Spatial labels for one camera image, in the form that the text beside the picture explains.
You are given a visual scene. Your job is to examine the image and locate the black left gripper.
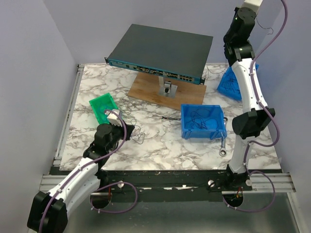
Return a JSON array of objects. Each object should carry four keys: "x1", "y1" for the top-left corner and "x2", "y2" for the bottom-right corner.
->
[{"x1": 106, "y1": 119, "x2": 135, "y2": 151}]

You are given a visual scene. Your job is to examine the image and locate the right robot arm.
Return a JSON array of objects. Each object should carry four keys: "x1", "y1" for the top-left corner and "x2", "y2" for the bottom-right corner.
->
[{"x1": 223, "y1": 3, "x2": 275, "y2": 190}]

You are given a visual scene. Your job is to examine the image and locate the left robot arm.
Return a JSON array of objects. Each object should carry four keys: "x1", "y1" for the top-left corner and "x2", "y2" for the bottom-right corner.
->
[{"x1": 27, "y1": 124, "x2": 135, "y2": 233}]

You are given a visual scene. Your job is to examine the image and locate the green plastic bin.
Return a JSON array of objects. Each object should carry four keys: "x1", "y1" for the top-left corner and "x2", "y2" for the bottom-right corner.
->
[{"x1": 89, "y1": 93, "x2": 118, "y2": 124}]

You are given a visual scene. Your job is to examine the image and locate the black T-shaped tool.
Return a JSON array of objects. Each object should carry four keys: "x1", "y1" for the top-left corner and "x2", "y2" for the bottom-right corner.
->
[{"x1": 161, "y1": 116, "x2": 181, "y2": 121}]

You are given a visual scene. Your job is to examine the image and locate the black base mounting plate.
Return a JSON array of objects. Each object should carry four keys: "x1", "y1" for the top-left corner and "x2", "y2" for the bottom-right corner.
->
[{"x1": 89, "y1": 170, "x2": 252, "y2": 208}]

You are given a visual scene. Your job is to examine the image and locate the brown wooden board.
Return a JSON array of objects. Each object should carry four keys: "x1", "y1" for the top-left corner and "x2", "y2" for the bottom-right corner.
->
[{"x1": 128, "y1": 72, "x2": 207, "y2": 110}]

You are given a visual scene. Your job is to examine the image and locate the near blue plastic bin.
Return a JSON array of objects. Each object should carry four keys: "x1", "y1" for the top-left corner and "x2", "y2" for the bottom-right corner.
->
[{"x1": 181, "y1": 104, "x2": 227, "y2": 140}]

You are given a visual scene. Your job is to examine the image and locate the blue plastic bin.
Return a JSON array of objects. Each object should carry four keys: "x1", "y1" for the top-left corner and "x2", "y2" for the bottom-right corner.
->
[
  {"x1": 181, "y1": 104, "x2": 227, "y2": 140},
  {"x1": 216, "y1": 63, "x2": 259, "y2": 101}
]

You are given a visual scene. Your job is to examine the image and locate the silver ratchet wrench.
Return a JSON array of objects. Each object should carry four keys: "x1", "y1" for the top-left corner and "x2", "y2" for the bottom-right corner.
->
[{"x1": 219, "y1": 117, "x2": 228, "y2": 157}]

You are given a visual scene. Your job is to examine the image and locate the far blue plastic bin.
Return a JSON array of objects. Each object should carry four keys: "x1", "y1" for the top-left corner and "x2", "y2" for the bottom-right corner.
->
[{"x1": 216, "y1": 63, "x2": 259, "y2": 101}]

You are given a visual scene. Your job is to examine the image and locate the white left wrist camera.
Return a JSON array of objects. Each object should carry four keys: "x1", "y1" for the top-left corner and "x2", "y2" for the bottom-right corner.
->
[{"x1": 104, "y1": 109, "x2": 123, "y2": 127}]

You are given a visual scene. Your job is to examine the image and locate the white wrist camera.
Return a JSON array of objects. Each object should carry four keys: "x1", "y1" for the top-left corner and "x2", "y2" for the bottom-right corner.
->
[
  {"x1": 241, "y1": 0, "x2": 263, "y2": 12},
  {"x1": 104, "y1": 109, "x2": 123, "y2": 127}
]

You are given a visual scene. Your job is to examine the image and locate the grey metal bracket fixture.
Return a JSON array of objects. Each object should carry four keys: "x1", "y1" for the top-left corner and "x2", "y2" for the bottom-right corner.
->
[{"x1": 158, "y1": 76, "x2": 177, "y2": 99}]

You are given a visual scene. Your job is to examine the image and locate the grey network switch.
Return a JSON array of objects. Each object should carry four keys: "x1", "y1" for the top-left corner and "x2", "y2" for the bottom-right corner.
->
[{"x1": 105, "y1": 24, "x2": 213, "y2": 85}]

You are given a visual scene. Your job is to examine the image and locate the aluminium frame rail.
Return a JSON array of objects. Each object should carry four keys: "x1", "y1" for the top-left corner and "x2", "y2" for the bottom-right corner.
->
[{"x1": 26, "y1": 63, "x2": 298, "y2": 233}]

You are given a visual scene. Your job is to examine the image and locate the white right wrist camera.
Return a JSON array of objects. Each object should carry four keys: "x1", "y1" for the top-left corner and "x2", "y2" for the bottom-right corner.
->
[{"x1": 241, "y1": 0, "x2": 263, "y2": 12}]

